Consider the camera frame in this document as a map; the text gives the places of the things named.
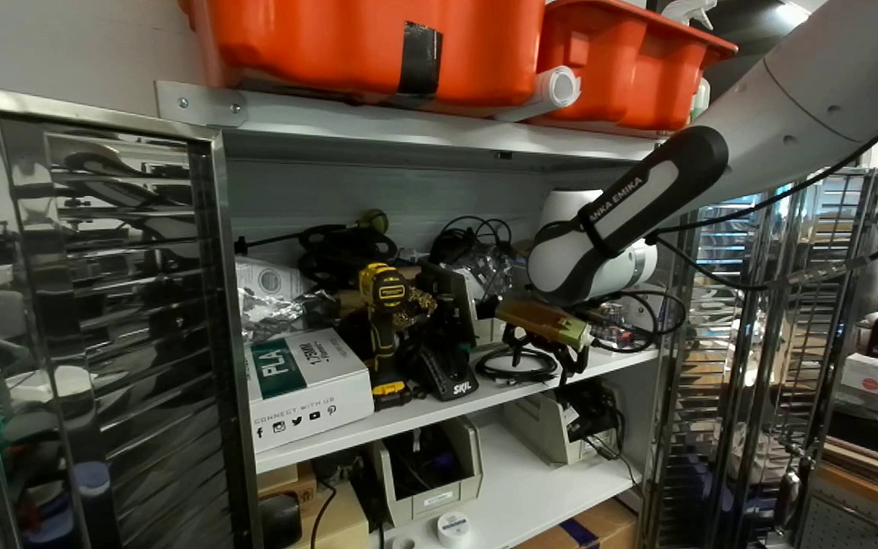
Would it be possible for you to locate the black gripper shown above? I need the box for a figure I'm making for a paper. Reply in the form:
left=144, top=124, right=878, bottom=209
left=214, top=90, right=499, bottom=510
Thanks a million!
left=497, top=296, right=597, bottom=382

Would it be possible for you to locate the black cable bundle in bin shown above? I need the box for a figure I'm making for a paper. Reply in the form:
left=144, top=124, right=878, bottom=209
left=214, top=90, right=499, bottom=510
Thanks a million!
left=427, top=210, right=518, bottom=273

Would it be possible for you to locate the white cardboard box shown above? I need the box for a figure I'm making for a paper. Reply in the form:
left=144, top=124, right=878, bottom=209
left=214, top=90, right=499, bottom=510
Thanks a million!
left=244, top=327, right=374, bottom=456

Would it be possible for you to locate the black power adapter bundle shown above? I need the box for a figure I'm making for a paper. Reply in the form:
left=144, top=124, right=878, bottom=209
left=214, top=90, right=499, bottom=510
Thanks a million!
left=300, top=223, right=396, bottom=287

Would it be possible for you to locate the white device lower shelf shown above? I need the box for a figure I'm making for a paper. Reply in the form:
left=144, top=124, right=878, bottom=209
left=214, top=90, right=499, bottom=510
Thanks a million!
left=372, top=415, right=489, bottom=527

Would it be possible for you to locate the orange plastic case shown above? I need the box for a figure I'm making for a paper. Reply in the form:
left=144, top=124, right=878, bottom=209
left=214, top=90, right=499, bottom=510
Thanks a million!
left=538, top=0, right=742, bottom=136

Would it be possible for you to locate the rod with green knob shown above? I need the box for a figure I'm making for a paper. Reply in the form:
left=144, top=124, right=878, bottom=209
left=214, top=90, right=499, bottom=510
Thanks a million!
left=233, top=209, right=395, bottom=256

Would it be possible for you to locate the clear plastic bag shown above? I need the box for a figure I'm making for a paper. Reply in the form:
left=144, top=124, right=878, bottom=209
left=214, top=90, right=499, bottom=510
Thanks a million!
left=239, top=281, right=311, bottom=343

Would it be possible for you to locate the white box with red logo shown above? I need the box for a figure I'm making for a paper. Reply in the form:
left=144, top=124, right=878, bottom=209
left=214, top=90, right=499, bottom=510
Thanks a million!
left=839, top=352, right=878, bottom=406

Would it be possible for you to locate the wire rack right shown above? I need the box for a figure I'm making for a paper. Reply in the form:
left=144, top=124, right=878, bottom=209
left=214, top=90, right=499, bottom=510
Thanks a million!
left=649, top=169, right=874, bottom=549

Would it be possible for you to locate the grey metal shelf cabinet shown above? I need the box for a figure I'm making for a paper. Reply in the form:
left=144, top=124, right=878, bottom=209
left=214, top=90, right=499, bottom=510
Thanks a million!
left=154, top=76, right=726, bottom=549

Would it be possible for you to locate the yellow black cordless drill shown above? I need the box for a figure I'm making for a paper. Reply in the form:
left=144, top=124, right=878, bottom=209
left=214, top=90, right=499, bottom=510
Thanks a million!
left=353, top=260, right=417, bottom=408

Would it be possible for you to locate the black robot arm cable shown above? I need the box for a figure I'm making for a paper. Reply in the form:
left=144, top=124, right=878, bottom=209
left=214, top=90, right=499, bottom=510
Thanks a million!
left=649, top=130, right=878, bottom=269

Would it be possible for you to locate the white rolled tube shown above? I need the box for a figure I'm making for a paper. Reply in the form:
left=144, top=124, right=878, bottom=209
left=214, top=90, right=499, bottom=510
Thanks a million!
left=497, top=61, right=587, bottom=124

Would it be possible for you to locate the wire rack left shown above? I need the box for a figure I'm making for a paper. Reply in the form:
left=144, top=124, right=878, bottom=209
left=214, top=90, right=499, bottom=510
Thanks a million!
left=0, top=86, right=261, bottom=549

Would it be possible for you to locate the orange case with black latch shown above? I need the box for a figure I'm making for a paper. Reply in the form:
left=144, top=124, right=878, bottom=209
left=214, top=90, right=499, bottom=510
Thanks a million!
left=187, top=0, right=549, bottom=109

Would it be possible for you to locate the wire rack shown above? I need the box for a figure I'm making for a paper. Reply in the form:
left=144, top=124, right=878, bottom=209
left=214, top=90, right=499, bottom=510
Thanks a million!
left=649, top=169, right=874, bottom=549
left=0, top=86, right=261, bottom=549

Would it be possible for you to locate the brown cardboard floor box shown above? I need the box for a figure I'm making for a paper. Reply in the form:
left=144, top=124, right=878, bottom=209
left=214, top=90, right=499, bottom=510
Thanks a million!
left=512, top=496, right=646, bottom=549

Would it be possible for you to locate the white bin with black parts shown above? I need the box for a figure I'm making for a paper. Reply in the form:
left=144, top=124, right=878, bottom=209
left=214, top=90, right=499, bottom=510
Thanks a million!
left=502, top=378, right=624, bottom=470

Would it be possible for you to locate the black battery charger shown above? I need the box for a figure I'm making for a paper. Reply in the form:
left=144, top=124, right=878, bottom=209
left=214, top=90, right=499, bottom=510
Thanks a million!
left=417, top=339, right=482, bottom=402

